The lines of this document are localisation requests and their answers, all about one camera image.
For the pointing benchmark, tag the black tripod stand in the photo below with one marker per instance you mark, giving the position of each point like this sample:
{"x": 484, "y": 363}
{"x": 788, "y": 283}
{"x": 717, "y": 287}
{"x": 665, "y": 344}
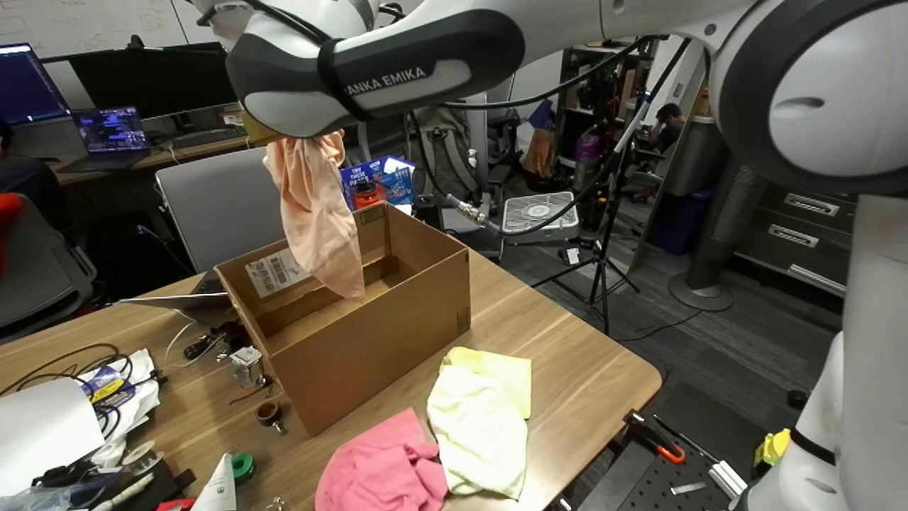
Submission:
{"x": 599, "y": 174}

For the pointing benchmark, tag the pink shirt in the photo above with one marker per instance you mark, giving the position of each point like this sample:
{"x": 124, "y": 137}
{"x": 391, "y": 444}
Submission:
{"x": 391, "y": 468}

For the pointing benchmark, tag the cardboard box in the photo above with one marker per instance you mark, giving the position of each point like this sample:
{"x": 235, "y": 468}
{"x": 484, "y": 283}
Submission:
{"x": 333, "y": 353}

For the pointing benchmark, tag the white flat device on floor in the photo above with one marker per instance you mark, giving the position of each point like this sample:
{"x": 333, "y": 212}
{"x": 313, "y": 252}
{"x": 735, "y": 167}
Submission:
{"x": 541, "y": 215}

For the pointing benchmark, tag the grey chair behind box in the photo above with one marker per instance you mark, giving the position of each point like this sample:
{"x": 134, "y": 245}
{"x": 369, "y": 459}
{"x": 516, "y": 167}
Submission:
{"x": 220, "y": 205}

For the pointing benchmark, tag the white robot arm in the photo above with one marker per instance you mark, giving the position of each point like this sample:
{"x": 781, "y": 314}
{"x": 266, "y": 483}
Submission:
{"x": 804, "y": 93}

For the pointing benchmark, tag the yellow towel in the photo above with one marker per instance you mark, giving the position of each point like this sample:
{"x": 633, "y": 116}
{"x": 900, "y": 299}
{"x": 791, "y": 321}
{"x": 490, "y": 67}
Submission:
{"x": 508, "y": 374}

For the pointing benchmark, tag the peach shirt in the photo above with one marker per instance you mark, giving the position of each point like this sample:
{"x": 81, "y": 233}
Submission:
{"x": 317, "y": 221}

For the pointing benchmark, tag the orange handled tool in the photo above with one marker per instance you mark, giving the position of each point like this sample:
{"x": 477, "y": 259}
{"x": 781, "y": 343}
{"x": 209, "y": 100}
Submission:
{"x": 656, "y": 439}

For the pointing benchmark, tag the light green towel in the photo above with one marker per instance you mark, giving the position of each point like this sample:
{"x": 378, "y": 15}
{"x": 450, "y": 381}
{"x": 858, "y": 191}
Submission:
{"x": 482, "y": 435}

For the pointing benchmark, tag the green tape roll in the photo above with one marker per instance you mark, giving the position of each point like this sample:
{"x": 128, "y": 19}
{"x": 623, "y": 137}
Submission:
{"x": 242, "y": 468}

